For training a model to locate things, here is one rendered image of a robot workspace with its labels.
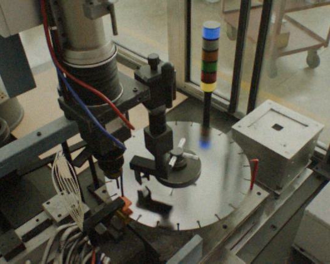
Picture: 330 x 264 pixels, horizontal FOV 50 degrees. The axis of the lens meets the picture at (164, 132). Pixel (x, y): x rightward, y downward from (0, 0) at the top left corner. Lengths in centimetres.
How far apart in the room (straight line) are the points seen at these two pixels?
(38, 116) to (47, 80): 25
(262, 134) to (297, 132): 9
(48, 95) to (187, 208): 89
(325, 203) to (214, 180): 25
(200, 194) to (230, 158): 13
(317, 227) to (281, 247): 13
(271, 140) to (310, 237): 26
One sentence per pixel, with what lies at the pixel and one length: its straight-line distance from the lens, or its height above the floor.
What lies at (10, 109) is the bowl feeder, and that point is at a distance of 130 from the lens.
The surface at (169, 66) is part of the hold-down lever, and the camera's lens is 51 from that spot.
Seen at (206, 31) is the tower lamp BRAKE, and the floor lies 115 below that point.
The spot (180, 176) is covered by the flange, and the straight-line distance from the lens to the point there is 77.
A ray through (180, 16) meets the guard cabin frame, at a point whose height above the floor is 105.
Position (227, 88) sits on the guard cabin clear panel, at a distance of 125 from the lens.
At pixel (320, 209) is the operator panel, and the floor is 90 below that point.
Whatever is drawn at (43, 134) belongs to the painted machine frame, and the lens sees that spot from 80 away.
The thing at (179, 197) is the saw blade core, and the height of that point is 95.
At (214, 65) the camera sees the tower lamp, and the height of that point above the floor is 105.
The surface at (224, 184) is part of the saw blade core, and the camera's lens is 78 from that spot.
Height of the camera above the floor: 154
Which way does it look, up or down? 41 degrees down
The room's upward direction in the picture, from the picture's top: 3 degrees counter-clockwise
